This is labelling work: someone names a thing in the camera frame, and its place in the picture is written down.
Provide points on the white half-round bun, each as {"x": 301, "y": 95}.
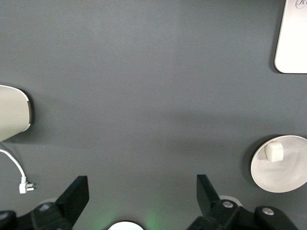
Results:
{"x": 274, "y": 152}

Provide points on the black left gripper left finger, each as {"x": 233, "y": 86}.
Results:
{"x": 72, "y": 198}

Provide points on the beige rectangular rabbit tray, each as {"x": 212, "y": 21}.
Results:
{"x": 293, "y": 40}

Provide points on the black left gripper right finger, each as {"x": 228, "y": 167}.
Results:
{"x": 211, "y": 203}

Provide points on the beige round plate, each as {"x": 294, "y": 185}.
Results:
{"x": 280, "y": 177}

